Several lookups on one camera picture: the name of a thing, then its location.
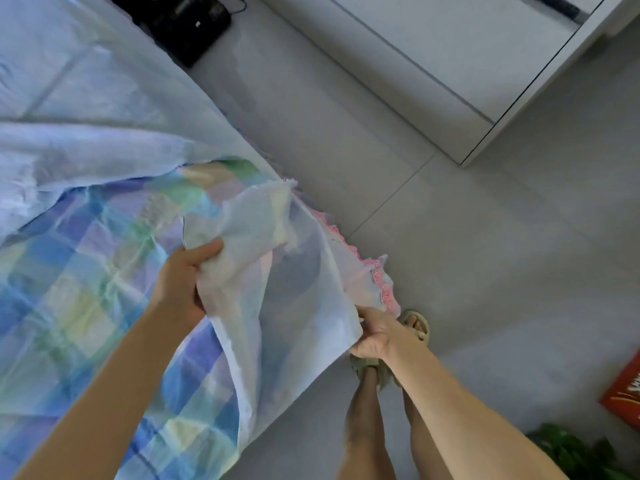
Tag person's right hand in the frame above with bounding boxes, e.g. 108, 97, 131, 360
349, 305, 418, 362

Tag person's left hand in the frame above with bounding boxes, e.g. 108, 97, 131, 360
149, 237, 227, 328

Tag white bed sheet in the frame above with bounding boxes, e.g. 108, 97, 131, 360
0, 0, 364, 480

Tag person's left forearm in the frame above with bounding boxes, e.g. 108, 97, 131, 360
15, 305, 196, 480

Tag person's right forearm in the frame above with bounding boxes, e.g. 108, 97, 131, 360
385, 335, 541, 480

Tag person's left leg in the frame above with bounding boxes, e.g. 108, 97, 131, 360
337, 367, 398, 480

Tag person's leg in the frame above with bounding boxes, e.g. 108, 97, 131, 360
400, 387, 454, 480
337, 367, 398, 480

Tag person's right leg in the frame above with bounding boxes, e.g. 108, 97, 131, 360
400, 387, 454, 480

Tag pink fringed bed skirt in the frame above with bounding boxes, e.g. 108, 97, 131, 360
298, 199, 403, 320

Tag green leafy plant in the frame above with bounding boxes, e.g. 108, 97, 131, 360
526, 421, 640, 480

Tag red plastic item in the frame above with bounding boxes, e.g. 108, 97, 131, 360
599, 349, 640, 432

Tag black white standing device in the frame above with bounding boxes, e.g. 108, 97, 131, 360
108, 0, 234, 69

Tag white wardrobe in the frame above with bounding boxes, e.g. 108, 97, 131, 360
255, 0, 640, 168

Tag thin black cable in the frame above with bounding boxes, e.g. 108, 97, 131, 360
212, 0, 249, 18

